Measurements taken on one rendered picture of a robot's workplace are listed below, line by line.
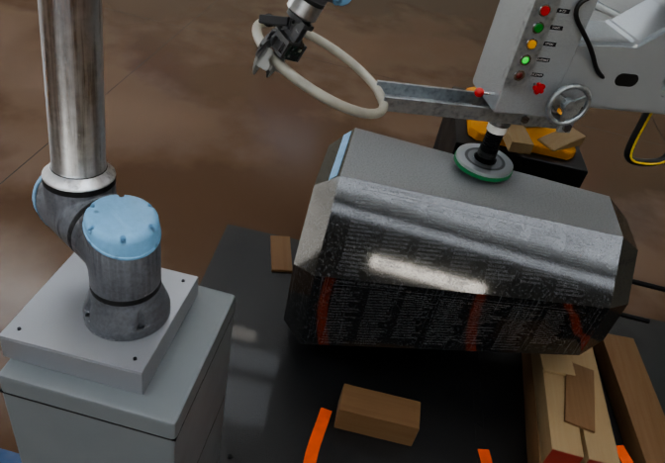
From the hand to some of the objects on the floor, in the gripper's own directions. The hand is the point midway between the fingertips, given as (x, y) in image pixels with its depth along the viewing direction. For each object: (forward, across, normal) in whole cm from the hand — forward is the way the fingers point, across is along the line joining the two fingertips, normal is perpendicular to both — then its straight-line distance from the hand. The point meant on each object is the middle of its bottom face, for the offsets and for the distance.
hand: (260, 70), depth 171 cm
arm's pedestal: (+127, -14, -63) cm, 143 cm away
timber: (+93, +64, -81) cm, 139 cm away
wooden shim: (+104, +90, +13) cm, 138 cm away
